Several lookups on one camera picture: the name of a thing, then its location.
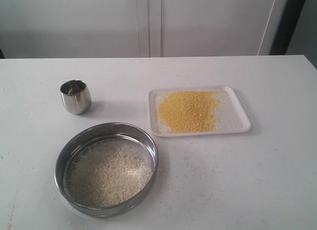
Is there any round steel mesh sieve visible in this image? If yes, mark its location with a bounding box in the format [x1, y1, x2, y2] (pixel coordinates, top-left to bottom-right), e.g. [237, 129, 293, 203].
[54, 122, 159, 218]

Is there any stainless steel cup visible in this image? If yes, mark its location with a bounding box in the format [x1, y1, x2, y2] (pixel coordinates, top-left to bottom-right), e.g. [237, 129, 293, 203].
[60, 80, 92, 115]

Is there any sieved yellow millet pile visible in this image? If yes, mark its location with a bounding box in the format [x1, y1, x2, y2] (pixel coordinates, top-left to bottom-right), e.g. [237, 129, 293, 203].
[155, 91, 228, 134]

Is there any white plastic tray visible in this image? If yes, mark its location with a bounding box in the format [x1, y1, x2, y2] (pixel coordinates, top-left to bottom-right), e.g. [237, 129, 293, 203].
[148, 86, 252, 137]

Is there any white cabinet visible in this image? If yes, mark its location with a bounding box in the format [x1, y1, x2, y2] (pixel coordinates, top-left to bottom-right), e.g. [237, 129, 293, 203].
[0, 0, 287, 58]

